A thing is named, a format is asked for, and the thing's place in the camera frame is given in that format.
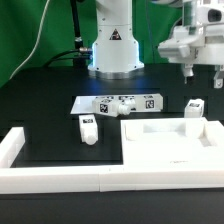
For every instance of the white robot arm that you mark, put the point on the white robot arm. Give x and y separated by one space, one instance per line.
115 52

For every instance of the white square tabletop part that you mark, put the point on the white square tabletop part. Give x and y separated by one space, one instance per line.
167 141

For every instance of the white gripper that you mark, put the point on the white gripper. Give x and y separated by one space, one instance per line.
199 40

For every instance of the black pole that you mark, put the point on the black pole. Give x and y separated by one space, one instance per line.
78 62

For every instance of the white tag sheet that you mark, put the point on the white tag sheet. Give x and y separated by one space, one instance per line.
83 104

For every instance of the white U-shaped obstacle fence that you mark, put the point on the white U-shaped obstacle fence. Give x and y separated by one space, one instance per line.
100 178

